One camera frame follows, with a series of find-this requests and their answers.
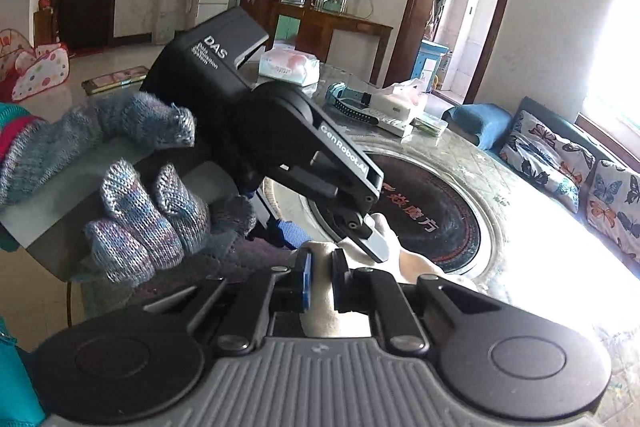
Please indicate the blue smartwatch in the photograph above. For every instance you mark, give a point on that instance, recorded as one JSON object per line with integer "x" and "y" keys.
{"x": 350, "y": 102}

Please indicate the dark purple cloth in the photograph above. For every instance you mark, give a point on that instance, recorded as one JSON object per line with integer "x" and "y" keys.
{"x": 250, "y": 254}

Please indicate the pink wet wipes pack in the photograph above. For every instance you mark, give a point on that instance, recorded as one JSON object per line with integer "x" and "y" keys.
{"x": 289, "y": 66}

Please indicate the light blue box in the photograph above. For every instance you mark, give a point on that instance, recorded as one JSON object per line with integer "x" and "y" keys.
{"x": 430, "y": 64}

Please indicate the pink flat book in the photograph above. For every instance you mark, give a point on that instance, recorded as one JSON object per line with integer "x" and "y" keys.
{"x": 115, "y": 80}

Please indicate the window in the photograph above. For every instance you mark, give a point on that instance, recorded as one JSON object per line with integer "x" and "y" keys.
{"x": 615, "y": 37}

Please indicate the green packet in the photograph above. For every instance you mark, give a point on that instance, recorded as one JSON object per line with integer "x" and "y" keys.
{"x": 430, "y": 124}

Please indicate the polka dot play tent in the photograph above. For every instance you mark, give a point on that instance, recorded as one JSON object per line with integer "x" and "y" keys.
{"x": 37, "y": 69}

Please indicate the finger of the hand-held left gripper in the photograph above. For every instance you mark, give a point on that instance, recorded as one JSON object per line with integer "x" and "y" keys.
{"x": 291, "y": 234}
{"x": 375, "y": 249}

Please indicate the cream knit garment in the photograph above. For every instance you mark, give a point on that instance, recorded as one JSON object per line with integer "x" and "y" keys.
{"x": 320, "y": 307}

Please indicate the person's left hand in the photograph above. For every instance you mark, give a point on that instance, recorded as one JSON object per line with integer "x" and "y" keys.
{"x": 130, "y": 227}

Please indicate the white flat box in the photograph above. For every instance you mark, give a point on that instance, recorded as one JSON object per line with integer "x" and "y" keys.
{"x": 392, "y": 124}

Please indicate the person's teal clothing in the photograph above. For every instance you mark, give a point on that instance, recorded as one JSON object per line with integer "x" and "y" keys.
{"x": 17, "y": 377}

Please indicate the person's left forearm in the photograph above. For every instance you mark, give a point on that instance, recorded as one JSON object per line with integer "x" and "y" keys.
{"x": 17, "y": 127}

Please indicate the black round hotplate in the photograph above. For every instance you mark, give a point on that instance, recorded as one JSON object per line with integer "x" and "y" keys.
{"x": 430, "y": 212}

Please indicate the water dispenser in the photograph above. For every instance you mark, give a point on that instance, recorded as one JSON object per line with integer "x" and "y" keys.
{"x": 166, "y": 2}

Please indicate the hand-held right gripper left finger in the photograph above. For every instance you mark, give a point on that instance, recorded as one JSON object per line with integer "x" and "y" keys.
{"x": 305, "y": 279}

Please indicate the blue sofa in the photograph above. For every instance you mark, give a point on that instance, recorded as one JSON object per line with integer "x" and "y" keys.
{"x": 475, "y": 124}

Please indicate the butterfly print cushion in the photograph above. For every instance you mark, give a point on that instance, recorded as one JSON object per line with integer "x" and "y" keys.
{"x": 547, "y": 162}
{"x": 617, "y": 207}

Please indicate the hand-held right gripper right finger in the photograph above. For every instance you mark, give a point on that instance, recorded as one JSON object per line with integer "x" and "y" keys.
{"x": 341, "y": 282}

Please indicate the wooden sideboard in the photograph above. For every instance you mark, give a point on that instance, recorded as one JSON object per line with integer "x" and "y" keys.
{"x": 350, "y": 32}

